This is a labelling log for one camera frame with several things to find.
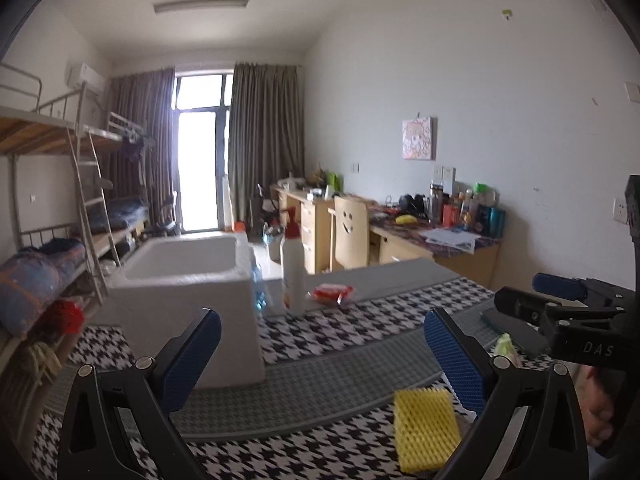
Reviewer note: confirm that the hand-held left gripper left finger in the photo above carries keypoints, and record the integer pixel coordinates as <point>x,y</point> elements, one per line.
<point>192,360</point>

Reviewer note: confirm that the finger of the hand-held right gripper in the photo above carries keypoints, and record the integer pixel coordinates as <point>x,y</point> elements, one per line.
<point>560,285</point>
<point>520,302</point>

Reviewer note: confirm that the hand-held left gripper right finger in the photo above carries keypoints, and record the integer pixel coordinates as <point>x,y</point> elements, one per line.
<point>455,360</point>

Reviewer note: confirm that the pale green foam net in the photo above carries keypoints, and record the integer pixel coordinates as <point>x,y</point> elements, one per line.
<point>506,349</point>

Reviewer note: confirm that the white foam box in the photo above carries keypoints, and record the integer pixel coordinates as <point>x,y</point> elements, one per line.
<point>200,310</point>

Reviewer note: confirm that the yellow foam net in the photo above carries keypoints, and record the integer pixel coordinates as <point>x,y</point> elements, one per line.
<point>425,430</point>

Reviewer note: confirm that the person's right hand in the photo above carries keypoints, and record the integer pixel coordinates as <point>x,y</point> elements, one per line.
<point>597,405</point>

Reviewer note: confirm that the wooden desk with patterned cover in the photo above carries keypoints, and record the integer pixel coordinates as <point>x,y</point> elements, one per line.
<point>450,260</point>

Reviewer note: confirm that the white papers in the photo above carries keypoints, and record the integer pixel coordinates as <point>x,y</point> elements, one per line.
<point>447,240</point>

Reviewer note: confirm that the clear blue water bottle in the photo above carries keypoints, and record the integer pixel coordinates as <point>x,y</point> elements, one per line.
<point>259,290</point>

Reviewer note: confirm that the group of bottles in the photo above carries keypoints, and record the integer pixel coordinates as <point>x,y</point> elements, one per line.
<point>470,210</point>

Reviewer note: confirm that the houndstooth tablecloth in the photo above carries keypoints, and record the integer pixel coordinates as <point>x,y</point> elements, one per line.
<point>325,360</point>

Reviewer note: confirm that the white pump bottle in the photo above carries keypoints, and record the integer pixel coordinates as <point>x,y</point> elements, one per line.
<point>294,275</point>

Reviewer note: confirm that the red cloth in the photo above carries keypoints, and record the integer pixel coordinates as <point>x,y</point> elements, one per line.
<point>66,315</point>

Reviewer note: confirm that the yellow object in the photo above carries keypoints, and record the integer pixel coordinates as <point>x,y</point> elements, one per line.
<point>406,219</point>

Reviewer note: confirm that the red snack packet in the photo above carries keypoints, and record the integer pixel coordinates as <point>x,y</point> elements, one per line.
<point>330,294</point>

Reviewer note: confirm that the floor bag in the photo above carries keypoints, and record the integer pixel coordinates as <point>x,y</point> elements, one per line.
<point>273,242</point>

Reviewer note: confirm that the black headphones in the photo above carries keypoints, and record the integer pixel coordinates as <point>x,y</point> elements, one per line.
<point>411,205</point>

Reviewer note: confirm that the wooden smiley chair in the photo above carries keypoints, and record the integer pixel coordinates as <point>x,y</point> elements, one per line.
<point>350,230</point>

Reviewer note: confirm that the blue patterned bedding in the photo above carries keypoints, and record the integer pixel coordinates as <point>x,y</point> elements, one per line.
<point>40,280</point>

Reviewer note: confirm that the wooden desk with drawers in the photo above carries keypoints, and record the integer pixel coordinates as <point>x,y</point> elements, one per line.
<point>310,225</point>

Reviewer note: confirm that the metal bed ladder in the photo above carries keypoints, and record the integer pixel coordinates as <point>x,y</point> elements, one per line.
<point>92,210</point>

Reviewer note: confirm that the metal bunk bed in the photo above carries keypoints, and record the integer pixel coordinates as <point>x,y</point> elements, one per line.
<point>30,130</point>
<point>125,175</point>

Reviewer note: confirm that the glass balcony door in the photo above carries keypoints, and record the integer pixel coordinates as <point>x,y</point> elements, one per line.
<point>200,160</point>

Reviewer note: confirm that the green box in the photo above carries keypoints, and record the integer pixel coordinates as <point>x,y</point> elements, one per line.
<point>334,182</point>

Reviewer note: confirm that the brown curtain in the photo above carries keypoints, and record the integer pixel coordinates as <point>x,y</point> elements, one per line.
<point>142,150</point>
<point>267,140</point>

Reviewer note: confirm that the white air conditioner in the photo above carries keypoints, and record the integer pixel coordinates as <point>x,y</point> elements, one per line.
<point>85,76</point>

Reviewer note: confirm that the ceiling tube light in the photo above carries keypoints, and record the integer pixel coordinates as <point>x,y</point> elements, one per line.
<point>200,5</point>

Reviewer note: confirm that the white wall socket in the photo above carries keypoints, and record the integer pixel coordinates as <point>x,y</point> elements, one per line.
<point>444,173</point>
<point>620,211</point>

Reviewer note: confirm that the pink wall picture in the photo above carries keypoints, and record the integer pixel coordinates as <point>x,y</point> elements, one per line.
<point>417,138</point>

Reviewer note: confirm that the green wall hook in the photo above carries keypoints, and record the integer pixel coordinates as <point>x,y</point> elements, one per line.
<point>507,13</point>

